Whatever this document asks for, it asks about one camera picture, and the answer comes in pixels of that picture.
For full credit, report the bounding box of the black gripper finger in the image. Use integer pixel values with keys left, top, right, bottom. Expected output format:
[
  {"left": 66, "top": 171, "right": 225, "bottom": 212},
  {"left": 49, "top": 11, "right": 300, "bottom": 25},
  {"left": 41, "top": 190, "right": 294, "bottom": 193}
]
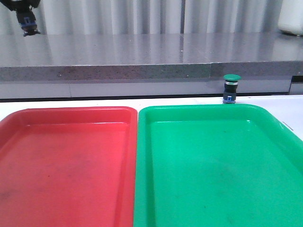
[{"left": 0, "top": 0, "right": 40, "bottom": 11}]

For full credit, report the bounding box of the red mushroom push button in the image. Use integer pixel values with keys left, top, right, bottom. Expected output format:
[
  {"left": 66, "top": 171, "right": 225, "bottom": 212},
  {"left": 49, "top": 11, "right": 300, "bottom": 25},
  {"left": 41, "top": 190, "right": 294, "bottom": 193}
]
[{"left": 16, "top": 9, "right": 40, "bottom": 37}]

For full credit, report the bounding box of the green mushroom push button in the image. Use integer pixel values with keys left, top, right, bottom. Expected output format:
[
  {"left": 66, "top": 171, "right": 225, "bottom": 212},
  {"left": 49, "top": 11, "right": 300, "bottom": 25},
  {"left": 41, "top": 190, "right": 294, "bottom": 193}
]
[{"left": 223, "top": 74, "right": 241, "bottom": 104}]

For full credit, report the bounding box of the white curtain backdrop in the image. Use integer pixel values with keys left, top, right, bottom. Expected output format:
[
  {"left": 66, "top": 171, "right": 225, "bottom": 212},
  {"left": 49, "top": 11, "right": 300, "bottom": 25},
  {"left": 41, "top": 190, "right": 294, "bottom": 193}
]
[{"left": 0, "top": 0, "right": 284, "bottom": 36}]

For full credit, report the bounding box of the grey stone counter slab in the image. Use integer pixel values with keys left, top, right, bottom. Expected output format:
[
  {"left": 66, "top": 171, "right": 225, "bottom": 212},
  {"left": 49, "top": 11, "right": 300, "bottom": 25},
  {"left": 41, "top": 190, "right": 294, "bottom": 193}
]
[{"left": 0, "top": 32, "right": 303, "bottom": 82}]

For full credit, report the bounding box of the red plastic tray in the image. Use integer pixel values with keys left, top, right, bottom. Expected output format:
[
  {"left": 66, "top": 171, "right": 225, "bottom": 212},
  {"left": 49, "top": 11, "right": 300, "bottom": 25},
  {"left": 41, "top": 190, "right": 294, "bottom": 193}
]
[{"left": 0, "top": 107, "right": 137, "bottom": 227}]

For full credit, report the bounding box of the green plastic tray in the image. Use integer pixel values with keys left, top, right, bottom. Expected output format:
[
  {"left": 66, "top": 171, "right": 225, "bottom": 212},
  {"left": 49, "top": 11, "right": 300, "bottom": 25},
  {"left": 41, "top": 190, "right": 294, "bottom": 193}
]
[{"left": 134, "top": 104, "right": 303, "bottom": 227}]

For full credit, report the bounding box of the white container on counter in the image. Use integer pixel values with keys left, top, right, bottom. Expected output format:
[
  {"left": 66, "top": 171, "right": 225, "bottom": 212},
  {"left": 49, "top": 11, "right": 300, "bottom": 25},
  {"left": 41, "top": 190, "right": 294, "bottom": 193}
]
[{"left": 277, "top": 0, "right": 303, "bottom": 36}]

